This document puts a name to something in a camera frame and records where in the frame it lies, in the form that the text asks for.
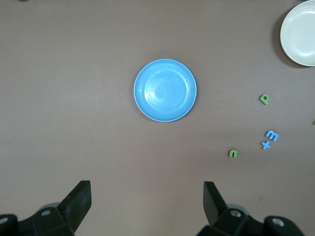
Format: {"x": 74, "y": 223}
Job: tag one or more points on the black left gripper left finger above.
{"x": 73, "y": 209}

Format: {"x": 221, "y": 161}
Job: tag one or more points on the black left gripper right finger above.
{"x": 216, "y": 211}

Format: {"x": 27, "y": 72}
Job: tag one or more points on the green lowercase letter n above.
{"x": 230, "y": 153}

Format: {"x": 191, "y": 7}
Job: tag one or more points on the blue lowercase letter x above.
{"x": 265, "y": 145}

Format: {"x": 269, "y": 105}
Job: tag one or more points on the blue lowercase letter m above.
{"x": 272, "y": 135}

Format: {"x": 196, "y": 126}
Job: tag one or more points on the green lowercase letter p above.
{"x": 265, "y": 102}

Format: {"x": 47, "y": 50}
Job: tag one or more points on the brown table cover mat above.
{"x": 73, "y": 98}

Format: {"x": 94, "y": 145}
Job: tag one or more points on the blue plate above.
{"x": 165, "y": 91}

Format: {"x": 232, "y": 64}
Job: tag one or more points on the cream plate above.
{"x": 300, "y": 32}

